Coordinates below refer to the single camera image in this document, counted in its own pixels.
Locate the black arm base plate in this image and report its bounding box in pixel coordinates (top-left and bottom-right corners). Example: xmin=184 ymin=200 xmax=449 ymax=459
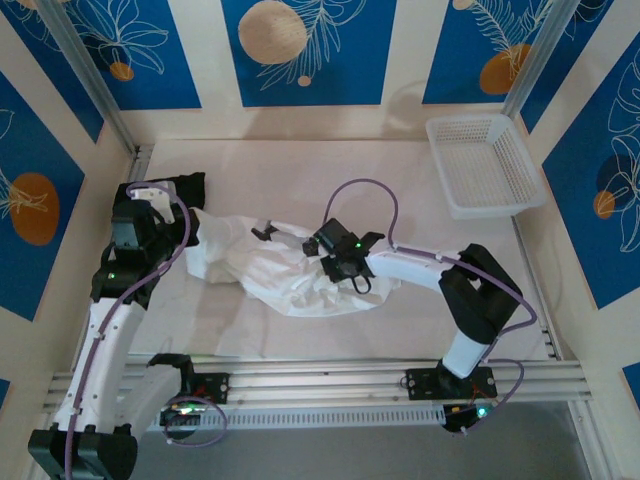
xmin=192 ymin=372 xmax=231 ymax=405
xmin=405 ymin=367 xmax=499 ymax=401

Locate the blue floral wall panel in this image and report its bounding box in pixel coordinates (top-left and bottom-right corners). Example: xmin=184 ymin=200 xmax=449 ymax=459
xmin=0 ymin=4 xmax=105 ymax=145
xmin=221 ymin=0 xmax=398 ymax=108
xmin=519 ymin=0 xmax=617 ymax=134
xmin=422 ymin=0 xmax=556 ymax=105
xmin=0 ymin=71 xmax=87 ymax=323
xmin=53 ymin=0 xmax=202 ymax=112
xmin=542 ymin=47 xmax=640 ymax=311

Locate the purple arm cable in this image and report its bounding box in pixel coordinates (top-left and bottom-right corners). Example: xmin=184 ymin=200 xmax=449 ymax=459
xmin=63 ymin=182 xmax=227 ymax=479
xmin=323 ymin=178 xmax=539 ymax=437

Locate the black folded t-shirt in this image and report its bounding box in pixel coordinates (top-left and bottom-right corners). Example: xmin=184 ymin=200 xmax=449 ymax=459
xmin=112 ymin=171 xmax=207 ymax=211

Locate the white perforated plastic basket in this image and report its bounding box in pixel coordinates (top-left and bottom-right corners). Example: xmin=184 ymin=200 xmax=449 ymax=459
xmin=424 ymin=113 xmax=546 ymax=221

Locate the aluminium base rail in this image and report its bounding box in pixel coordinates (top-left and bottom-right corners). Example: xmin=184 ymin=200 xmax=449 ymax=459
xmin=47 ymin=357 xmax=596 ymax=412

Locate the black controller board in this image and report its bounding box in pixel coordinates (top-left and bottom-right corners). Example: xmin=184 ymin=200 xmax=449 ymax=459
xmin=442 ymin=402 xmax=499 ymax=435
xmin=159 ymin=405 xmax=204 ymax=427

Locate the white t-shirt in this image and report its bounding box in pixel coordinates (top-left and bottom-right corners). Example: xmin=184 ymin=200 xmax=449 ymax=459
xmin=183 ymin=207 xmax=404 ymax=320

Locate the white slotted cable duct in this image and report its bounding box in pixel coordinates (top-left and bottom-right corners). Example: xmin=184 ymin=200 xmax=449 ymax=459
xmin=134 ymin=405 xmax=446 ymax=432

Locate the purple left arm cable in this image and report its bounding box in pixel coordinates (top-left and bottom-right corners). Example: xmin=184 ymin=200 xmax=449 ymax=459
xmin=63 ymin=182 xmax=227 ymax=479

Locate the aluminium frame post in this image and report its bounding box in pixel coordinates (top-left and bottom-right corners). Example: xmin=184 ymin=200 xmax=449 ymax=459
xmin=502 ymin=0 xmax=615 ymax=120
xmin=37 ymin=0 xmax=139 ymax=154

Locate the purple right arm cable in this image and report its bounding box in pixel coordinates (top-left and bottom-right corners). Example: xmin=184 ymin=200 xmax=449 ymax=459
xmin=323 ymin=178 xmax=539 ymax=437

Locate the aluminium side rail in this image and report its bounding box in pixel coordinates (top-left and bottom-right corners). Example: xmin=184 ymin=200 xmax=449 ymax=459
xmin=512 ymin=217 xmax=564 ymax=362
xmin=74 ymin=143 xmax=155 ymax=372

